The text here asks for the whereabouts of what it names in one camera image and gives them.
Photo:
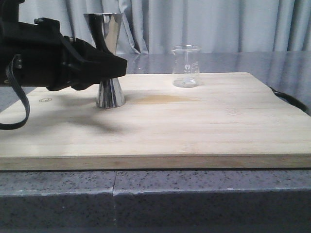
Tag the wooden cutting board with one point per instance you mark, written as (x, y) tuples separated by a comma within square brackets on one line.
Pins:
[(232, 120)]

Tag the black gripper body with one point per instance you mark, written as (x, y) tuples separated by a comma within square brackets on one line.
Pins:
[(37, 54)]

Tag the steel jigger measuring cup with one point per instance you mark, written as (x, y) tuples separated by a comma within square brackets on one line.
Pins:
[(110, 94)]

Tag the grey curtain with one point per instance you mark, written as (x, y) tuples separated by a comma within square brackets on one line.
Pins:
[(156, 26)]

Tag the glass beaker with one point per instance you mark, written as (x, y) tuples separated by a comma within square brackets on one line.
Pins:
[(186, 65)]

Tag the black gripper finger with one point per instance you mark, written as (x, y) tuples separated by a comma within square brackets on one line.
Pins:
[(96, 26), (96, 65)]

